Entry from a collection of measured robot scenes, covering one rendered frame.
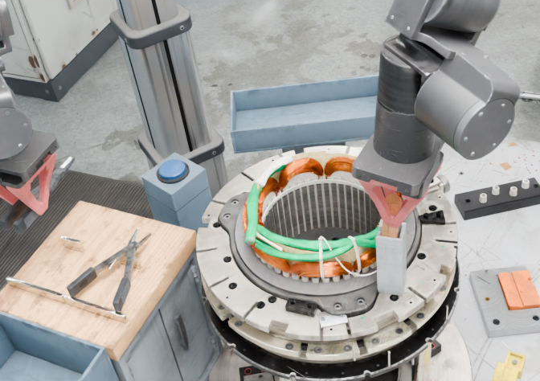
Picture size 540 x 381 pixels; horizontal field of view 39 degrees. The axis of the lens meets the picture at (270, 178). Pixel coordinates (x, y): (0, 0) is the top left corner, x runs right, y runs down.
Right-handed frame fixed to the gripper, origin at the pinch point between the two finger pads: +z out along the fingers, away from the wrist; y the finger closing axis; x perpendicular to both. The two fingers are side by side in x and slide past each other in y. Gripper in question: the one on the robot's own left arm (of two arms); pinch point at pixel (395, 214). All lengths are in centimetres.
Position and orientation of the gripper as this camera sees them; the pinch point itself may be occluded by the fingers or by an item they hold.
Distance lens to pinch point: 79.1
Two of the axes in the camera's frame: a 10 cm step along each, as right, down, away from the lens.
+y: 4.6, -5.9, 6.6
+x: -8.9, -2.9, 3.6
